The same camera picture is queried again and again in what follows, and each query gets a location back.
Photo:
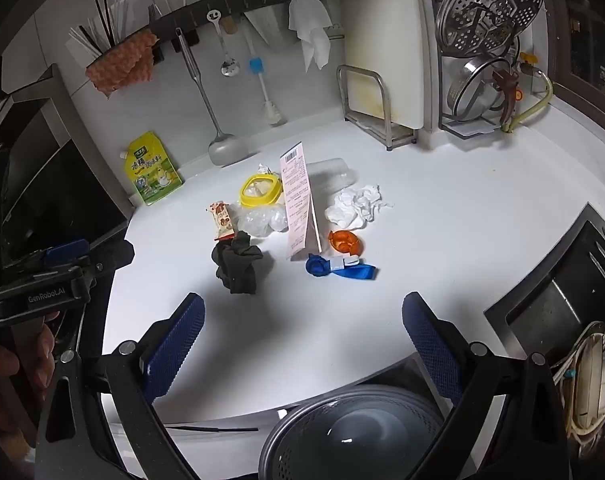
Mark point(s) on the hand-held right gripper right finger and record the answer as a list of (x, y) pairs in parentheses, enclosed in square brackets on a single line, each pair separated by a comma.
[(432, 345)]

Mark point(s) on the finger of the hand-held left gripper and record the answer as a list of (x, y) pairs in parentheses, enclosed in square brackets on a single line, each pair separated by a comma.
[(67, 251), (112, 255)]

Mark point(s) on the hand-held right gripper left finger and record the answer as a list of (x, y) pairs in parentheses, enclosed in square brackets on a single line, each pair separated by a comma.
[(175, 345)]

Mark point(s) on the dark cloth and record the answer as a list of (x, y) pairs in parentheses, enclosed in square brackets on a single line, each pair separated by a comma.
[(237, 265)]

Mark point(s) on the small snack wrapper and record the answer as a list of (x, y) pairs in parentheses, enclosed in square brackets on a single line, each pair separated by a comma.
[(222, 220)]

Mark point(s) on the grey perforated bin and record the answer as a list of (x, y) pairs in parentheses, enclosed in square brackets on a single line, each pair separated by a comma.
[(347, 425)]

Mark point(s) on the orange plastic cap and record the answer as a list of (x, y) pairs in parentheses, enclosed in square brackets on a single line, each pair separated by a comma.
[(345, 242)]

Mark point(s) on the yellow lid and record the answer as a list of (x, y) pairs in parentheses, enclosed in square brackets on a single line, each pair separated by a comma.
[(245, 192)]

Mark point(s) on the clear plastic bag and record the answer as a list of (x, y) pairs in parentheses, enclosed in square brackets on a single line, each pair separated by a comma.
[(262, 221)]

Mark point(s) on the white tissue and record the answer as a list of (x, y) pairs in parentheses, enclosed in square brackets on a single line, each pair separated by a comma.
[(355, 207)]

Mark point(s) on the long paper receipt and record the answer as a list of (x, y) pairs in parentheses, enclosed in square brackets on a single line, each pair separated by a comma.
[(300, 200)]

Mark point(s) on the clear plastic cup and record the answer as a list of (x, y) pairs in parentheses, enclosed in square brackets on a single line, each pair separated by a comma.
[(337, 175)]

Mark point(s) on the person's left hand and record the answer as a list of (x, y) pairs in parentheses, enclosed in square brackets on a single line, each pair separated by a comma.
[(37, 355)]

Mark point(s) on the yellow seasoning pouch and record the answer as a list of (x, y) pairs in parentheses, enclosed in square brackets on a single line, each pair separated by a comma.
[(155, 175)]

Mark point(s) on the dark kitchen sink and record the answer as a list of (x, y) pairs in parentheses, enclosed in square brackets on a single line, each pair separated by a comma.
[(557, 300)]

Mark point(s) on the beige plate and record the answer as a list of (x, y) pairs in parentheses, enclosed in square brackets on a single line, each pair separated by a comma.
[(582, 385)]

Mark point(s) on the metal spatula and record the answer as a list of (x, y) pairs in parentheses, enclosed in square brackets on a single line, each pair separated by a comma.
[(227, 150)]

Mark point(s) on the orange dish cloth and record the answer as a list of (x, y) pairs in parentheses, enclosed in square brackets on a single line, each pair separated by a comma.
[(122, 65)]

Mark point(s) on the metal dish rack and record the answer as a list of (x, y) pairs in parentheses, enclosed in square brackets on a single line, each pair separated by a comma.
[(470, 129)]

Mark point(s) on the metal spoon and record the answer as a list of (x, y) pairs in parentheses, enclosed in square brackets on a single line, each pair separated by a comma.
[(230, 66)]

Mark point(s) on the bundle of chopsticks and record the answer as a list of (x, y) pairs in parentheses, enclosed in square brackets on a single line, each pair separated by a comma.
[(105, 20)]

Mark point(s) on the blue and white bottle brush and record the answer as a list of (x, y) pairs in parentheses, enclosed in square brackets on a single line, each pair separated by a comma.
[(256, 66)]

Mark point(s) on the metal cutting board rack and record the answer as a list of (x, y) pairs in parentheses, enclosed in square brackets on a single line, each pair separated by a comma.
[(382, 110)]

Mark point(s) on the brown plastic utensil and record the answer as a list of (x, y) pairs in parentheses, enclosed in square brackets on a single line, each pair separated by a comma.
[(507, 95)]

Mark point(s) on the white hanging cloth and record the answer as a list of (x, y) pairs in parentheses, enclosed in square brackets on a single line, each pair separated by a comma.
[(310, 25)]

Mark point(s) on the white cutting board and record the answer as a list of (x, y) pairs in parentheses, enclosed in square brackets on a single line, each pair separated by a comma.
[(382, 25)]

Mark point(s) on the perforated metal steamer tray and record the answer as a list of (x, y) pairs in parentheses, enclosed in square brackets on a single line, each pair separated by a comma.
[(487, 5)]

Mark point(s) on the dark window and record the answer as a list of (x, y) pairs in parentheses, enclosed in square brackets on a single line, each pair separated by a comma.
[(592, 35)]

